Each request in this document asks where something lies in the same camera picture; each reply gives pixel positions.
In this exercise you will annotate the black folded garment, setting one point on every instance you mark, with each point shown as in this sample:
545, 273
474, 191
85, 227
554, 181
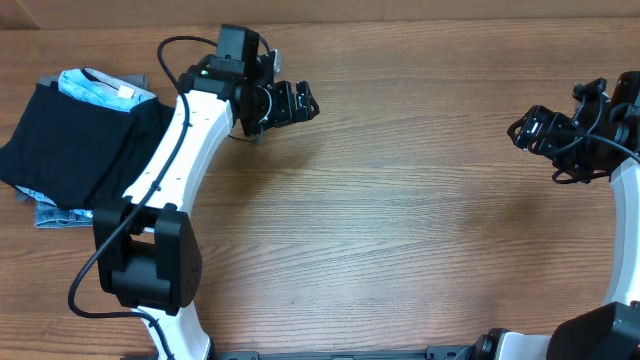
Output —
152, 120

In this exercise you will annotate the light blue folded t-shirt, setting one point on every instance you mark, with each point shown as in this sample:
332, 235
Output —
87, 85

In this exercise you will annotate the folded blue jeans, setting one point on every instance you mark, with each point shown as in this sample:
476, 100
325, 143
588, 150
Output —
47, 216

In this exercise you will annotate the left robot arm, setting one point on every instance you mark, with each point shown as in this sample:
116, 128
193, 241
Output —
146, 254

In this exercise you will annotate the black t-shirt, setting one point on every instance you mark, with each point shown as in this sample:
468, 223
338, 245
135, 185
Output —
75, 153

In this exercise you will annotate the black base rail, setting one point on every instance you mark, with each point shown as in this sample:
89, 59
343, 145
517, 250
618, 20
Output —
441, 352

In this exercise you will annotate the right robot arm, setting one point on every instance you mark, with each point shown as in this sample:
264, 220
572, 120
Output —
610, 331

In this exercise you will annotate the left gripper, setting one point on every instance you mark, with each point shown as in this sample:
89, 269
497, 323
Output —
287, 113

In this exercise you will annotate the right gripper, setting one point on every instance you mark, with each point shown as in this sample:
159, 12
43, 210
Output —
545, 132

